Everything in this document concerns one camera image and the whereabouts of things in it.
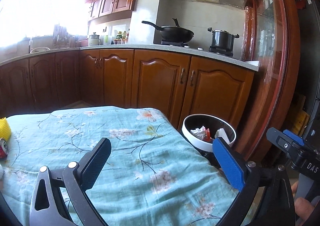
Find yellow textured object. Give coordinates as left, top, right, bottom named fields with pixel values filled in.
left=0, top=117, right=12, bottom=141

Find yellow box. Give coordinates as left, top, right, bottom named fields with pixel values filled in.
left=294, top=108, right=310, bottom=136

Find wooden lower kitchen cabinets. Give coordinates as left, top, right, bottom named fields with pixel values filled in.
left=0, top=48, right=255, bottom=130

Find person's right hand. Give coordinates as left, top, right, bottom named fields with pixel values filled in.
left=291, top=181, right=317, bottom=226

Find white round trash bin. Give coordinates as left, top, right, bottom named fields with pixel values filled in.
left=182, top=114, right=237, bottom=153

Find white electric kettle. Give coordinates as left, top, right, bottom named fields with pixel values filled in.
left=87, top=32, right=102, bottom=47

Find metal kitchen faucet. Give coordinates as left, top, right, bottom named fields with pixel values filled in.
left=52, top=24, right=69, bottom=48

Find steel cooking pot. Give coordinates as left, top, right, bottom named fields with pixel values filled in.
left=207, top=28, right=240, bottom=50

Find black wok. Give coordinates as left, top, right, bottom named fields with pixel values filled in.
left=142, top=18, right=195, bottom=43

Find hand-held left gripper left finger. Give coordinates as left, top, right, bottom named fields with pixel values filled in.
left=29, top=138, right=112, bottom=226

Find bright kitchen window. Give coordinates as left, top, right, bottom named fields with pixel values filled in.
left=0, top=0, right=93, bottom=50

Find wooden door frame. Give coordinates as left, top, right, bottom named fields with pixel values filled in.
left=244, top=0, right=300, bottom=164

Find light blue floral tablecloth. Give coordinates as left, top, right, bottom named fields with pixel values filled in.
left=0, top=106, right=253, bottom=226

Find red drink can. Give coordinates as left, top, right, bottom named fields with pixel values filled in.
left=0, top=138, right=9, bottom=159

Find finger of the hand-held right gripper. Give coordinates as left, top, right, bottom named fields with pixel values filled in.
left=266, top=127, right=307, bottom=164

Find black gas stove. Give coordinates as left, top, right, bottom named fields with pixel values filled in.
left=160, top=40, right=234, bottom=57

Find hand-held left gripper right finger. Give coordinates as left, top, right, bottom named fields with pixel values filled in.
left=212, top=137, right=296, bottom=226

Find white paper wrapper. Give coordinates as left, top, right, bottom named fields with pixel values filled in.
left=214, top=128, right=230, bottom=143

